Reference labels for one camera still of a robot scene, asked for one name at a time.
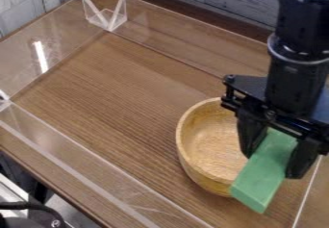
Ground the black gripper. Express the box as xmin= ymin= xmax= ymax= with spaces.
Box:
xmin=220 ymin=34 xmax=329 ymax=179

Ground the green rectangular block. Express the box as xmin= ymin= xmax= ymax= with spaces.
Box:
xmin=229 ymin=129 xmax=296 ymax=214

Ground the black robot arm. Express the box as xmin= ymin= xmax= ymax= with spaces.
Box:
xmin=220 ymin=0 xmax=329 ymax=179

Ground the brown wooden bowl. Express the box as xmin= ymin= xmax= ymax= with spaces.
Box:
xmin=175 ymin=97 xmax=247 ymax=197

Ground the black metal stand base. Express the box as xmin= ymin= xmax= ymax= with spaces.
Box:
xmin=26 ymin=206 xmax=66 ymax=228

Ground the clear acrylic corner bracket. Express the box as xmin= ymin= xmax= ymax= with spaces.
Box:
xmin=81 ymin=0 xmax=127 ymax=32

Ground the clear acrylic tray wall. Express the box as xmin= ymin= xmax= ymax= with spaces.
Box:
xmin=0 ymin=0 xmax=329 ymax=228

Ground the black cable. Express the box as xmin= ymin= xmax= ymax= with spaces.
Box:
xmin=0 ymin=201 xmax=65 ymax=228

